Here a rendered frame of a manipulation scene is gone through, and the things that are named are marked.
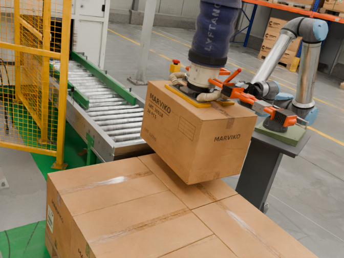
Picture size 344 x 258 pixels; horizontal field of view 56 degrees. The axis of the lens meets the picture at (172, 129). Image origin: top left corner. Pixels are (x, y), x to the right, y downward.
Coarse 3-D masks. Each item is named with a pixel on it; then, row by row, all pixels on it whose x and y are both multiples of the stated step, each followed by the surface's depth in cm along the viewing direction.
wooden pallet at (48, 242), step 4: (48, 232) 198; (48, 236) 198; (48, 240) 199; (48, 244) 201; (52, 244) 193; (48, 248) 202; (52, 248) 194; (52, 252) 196; (56, 252) 188; (52, 256) 197; (56, 256) 198
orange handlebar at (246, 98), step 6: (186, 66) 201; (222, 72) 204; (228, 72) 207; (210, 78) 184; (216, 84) 179; (222, 84) 177; (240, 96) 166; (246, 96) 163; (252, 96) 165; (246, 102) 164; (252, 102) 160; (264, 108) 154; (270, 108) 156; (270, 114) 152; (294, 120) 145
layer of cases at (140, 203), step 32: (128, 160) 215; (160, 160) 222; (64, 192) 173; (96, 192) 178; (128, 192) 183; (160, 192) 189; (192, 192) 195; (224, 192) 201; (64, 224) 169; (96, 224) 156; (128, 224) 160; (160, 224) 165; (192, 224) 169; (224, 224) 174; (256, 224) 179; (64, 256) 176; (96, 256) 139; (128, 256) 142; (160, 256) 146; (192, 256) 149; (224, 256) 153; (256, 256) 157; (288, 256) 161
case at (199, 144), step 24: (168, 96) 188; (144, 120) 215; (168, 120) 190; (192, 120) 170; (216, 120) 167; (240, 120) 177; (168, 144) 192; (192, 144) 171; (216, 144) 176; (240, 144) 187; (192, 168) 175; (216, 168) 185; (240, 168) 198
